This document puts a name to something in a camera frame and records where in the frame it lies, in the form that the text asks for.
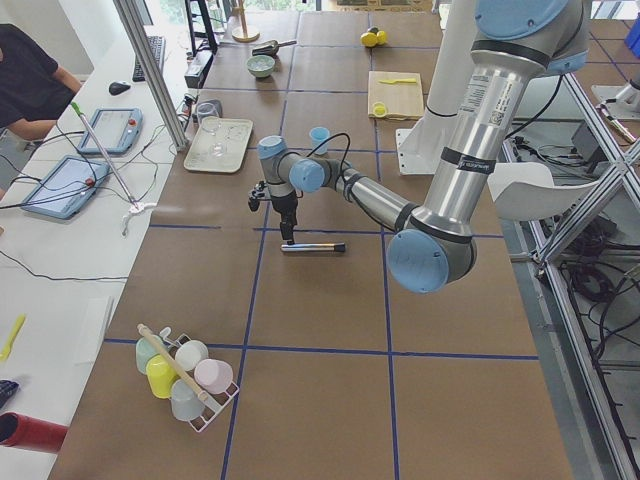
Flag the wooden rack handle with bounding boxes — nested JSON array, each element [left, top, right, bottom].
[[137, 323, 208, 403]]

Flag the blue teach pendant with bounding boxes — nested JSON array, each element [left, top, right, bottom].
[[21, 155, 111, 220], [88, 108, 143, 156]]

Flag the round wooden stand base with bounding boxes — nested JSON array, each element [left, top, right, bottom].
[[231, 0, 260, 43]]

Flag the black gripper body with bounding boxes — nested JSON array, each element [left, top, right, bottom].
[[248, 181, 298, 226]]

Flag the yellow plastic knife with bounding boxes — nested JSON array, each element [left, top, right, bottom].
[[376, 77, 418, 85], [0, 314, 26, 362]]

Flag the grey cup in rack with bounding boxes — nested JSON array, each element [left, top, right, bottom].
[[170, 379, 204, 422]]

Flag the steel ice scoop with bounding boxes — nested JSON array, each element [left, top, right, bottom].
[[251, 40, 297, 57]]

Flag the cream bear print tray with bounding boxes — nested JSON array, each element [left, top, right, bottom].
[[183, 116, 253, 174]]

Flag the red cylinder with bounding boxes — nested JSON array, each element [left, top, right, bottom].
[[1, 412, 68, 454]]

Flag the bamboo cutting board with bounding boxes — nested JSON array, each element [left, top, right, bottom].
[[368, 71, 425, 120]]

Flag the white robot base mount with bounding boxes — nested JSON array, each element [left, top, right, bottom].
[[396, 0, 478, 175]]

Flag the black computer mouse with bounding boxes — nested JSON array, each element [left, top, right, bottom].
[[108, 81, 131, 96]]

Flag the mint green cup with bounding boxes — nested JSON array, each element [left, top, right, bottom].
[[135, 337, 158, 375]]

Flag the yellow lemon half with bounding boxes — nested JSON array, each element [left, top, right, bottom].
[[372, 102, 387, 118]]

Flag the pink cup in rack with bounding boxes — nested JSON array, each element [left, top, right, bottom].
[[194, 358, 234, 394]]

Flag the green bowl of ice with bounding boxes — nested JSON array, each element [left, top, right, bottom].
[[246, 55, 276, 79]]

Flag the clear wine glass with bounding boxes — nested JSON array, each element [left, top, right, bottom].
[[200, 116, 226, 157]]

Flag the person in black shirt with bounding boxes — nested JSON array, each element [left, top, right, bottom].
[[1, 24, 82, 141]]

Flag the yellow cup in rack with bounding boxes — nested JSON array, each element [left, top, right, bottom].
[[145, 355, 179, 399]]

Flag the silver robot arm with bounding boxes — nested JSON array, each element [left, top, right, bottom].
[[248, 1, 591, 294]]

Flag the yellow lemons on table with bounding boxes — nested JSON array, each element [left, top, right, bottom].
[[360, 27, 387, 48]]

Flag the aluminium frame post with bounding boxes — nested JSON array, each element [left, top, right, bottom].
[[113, 0, 188, 152]]

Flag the white wire cup rack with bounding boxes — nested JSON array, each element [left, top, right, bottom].
[[160, 327, 239, 433]]

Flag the black keyboard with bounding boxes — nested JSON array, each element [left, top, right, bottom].
[[131, 35, 167, 84]]

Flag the near blue teach pendant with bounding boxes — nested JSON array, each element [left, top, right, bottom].
[[21, 155, 111, 220]]

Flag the light blue plastic cup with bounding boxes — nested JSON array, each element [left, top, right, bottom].
[[309, 126, 331, 155]]

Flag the far blue teach pendant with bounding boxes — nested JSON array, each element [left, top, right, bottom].
[[88, 108, 143, 156]]

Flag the white cup in rack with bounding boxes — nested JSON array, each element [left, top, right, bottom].
[[175, 340, 209, 372]]

